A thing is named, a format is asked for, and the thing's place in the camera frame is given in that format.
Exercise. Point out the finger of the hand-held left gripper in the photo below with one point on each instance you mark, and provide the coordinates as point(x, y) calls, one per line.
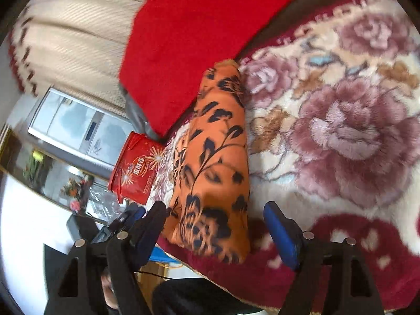
point(136, 212)

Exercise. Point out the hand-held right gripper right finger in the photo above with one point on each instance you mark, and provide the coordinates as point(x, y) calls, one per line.
point(282, 233)

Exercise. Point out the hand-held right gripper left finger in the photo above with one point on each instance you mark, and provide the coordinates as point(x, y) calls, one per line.
point(151, 233)

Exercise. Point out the orange floral garment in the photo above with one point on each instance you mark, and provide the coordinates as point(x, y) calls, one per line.
point(216, 170)

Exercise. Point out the person's left hand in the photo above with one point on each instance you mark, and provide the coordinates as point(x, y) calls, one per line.
point(107, 285)

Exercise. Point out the black box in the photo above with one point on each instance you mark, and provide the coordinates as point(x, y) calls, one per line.
point(82, 228)

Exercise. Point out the blue object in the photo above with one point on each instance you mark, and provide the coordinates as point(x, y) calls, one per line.
point(162, 256)

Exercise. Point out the red round tin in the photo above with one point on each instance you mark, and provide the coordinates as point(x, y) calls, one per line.
point(137, 170)

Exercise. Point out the artificial flower bouquet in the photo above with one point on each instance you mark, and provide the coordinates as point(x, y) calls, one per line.
point(77, 192)

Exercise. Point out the glass display cabinet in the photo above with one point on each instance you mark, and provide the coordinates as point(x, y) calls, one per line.
point(29, 170)

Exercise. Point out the silver refrigerator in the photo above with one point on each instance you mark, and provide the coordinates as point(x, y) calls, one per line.
point(72, 121)

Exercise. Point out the maroon cream floral blanket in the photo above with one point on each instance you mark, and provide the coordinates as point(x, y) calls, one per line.
point(344, 121)

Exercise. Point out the cream curtain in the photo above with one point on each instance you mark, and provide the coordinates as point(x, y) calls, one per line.
point(82, 39)

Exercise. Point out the red cloth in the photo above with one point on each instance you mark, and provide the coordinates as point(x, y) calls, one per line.
point(197, 39)

